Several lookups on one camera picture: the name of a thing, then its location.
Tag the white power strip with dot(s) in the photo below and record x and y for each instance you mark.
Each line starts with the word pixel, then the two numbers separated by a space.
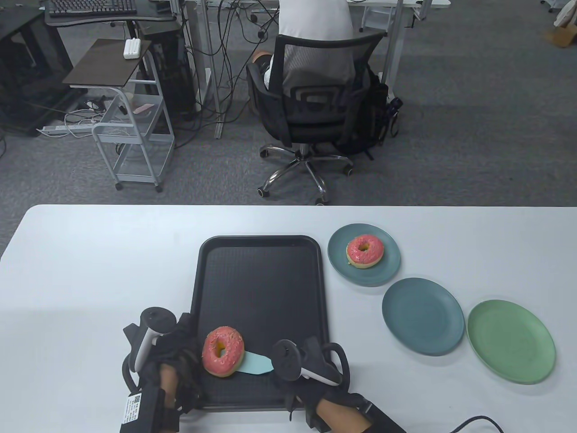
pixel 58 129

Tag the black keyboard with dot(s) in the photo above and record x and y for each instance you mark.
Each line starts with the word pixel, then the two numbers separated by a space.
pixel 90 6

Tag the teal round plate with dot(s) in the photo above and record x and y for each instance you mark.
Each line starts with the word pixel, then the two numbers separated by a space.
pixel 423 315
pixel 342 273

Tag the black computer tower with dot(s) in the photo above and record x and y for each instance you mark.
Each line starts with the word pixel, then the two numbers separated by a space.
pixel 176 76

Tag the black mesh office chair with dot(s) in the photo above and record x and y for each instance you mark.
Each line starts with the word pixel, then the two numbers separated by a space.
pixel 315 131

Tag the black and white controller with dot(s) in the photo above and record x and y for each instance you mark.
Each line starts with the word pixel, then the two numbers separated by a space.
pixel 157 319
pixel 286 358

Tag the small white box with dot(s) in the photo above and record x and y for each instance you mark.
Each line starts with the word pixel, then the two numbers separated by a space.
pixel 132 48

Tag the black desk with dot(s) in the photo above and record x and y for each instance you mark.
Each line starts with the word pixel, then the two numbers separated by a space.
pixel 108 19

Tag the person's left forearm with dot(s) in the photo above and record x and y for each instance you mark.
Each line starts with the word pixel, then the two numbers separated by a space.
pixel 167 383

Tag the brown side table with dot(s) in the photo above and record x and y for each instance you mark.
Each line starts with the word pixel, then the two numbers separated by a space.
pixel 103 63

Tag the person's left hand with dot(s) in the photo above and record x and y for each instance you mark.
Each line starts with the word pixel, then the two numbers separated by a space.
pixel 189 343

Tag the black box with white label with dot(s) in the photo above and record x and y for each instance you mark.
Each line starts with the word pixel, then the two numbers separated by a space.
pixel 148 412

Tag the pink frosted mini donut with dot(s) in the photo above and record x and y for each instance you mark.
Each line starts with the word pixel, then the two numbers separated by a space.
pixel 236 349
pixel 374 259

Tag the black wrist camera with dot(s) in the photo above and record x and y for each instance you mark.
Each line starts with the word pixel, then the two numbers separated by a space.
pixel 315 419

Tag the cardboard box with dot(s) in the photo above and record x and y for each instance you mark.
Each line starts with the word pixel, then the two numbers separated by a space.
pixel 563 38

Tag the green round plate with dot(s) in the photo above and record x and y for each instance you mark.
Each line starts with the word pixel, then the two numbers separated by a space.
pixel 509 343

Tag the white bag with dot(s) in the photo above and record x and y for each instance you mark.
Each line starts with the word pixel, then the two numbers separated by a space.
pixel 565 16

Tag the white rolling cart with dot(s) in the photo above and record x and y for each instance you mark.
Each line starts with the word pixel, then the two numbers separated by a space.
pixel 135 139

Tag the black wrist box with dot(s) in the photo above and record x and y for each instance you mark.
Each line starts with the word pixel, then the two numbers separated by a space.
pixel 383 419

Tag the light blue dessert shovel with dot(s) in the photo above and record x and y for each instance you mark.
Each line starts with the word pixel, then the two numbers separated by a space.
pixel 257 363

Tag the black backpack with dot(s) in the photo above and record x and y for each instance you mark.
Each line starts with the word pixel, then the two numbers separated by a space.
pixel 383 112

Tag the person's right hand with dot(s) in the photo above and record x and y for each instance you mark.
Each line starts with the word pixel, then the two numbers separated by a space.
pixel 306 397

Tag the black baking tray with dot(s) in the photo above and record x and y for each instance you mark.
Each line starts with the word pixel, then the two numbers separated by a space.
pixel 261 293

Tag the person's right forearm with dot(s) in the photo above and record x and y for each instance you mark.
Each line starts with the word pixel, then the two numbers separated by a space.
pixel 342 417

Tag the small white cart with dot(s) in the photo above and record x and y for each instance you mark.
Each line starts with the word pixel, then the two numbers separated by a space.
pixel 374 20

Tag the pink flat item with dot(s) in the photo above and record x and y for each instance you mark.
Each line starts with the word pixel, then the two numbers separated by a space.
pixel 142 109

